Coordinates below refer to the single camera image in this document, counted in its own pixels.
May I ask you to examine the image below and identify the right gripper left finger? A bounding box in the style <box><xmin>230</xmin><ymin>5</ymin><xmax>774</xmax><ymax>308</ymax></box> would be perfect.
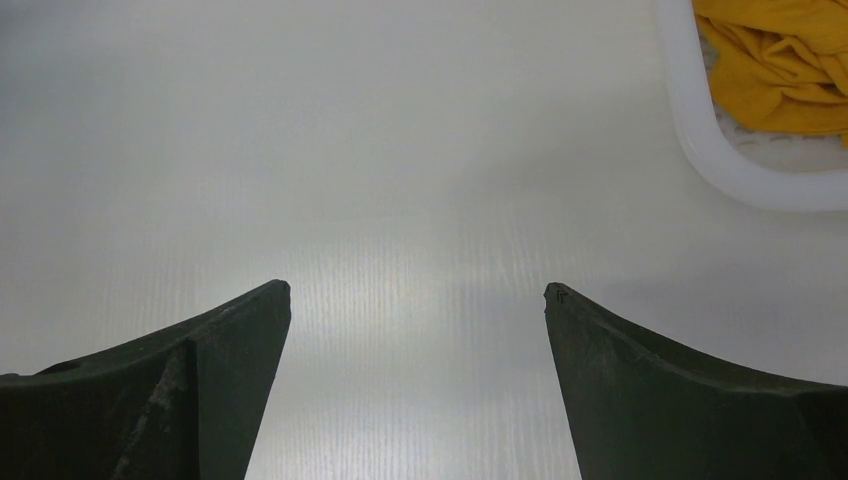
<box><xmin>1</xmin><ymin>280</ymin><xmax>291</xmax><ymax>479</ymax></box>

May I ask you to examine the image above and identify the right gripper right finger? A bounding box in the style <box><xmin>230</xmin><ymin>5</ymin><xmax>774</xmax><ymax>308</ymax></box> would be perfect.
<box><xmin>544</xmin><ymin>283</ymin><xmax>847</xmax><ymax>479</ymax></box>

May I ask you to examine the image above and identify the white plastic basket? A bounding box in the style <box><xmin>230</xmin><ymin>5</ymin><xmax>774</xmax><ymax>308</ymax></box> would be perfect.
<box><xmin>654</xmin><ymin>1</ymin><xmax>847</xmax><ymax>212</ymax></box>

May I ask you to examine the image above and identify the yellow t shirt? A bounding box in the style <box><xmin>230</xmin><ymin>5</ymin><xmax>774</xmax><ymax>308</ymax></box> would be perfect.
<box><xmin>692</xmin><ymin>1</ymin><xmax>847</xmax><ymax>139</ymax></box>

